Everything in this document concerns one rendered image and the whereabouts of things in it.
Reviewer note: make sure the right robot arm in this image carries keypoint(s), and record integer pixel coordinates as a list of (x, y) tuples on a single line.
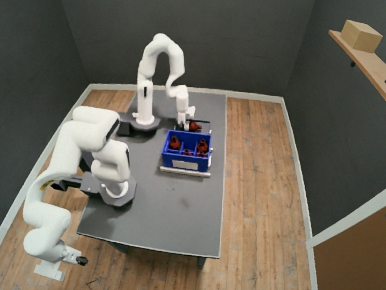
[(92, 133)]

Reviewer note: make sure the blue box with white label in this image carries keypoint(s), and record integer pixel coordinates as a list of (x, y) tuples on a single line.
[(175, 160)]

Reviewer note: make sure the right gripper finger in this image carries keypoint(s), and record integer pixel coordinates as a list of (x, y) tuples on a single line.
[(82, 260)]

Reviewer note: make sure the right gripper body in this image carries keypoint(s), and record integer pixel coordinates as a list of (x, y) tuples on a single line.
[(73, 253)]

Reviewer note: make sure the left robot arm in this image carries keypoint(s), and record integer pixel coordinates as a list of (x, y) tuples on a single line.
[(146, 71)]

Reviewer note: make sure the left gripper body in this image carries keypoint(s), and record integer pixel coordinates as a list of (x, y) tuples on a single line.
[(182, 117)]

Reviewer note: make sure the black shallow tray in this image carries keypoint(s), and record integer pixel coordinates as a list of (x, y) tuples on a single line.
[(205, 126)]

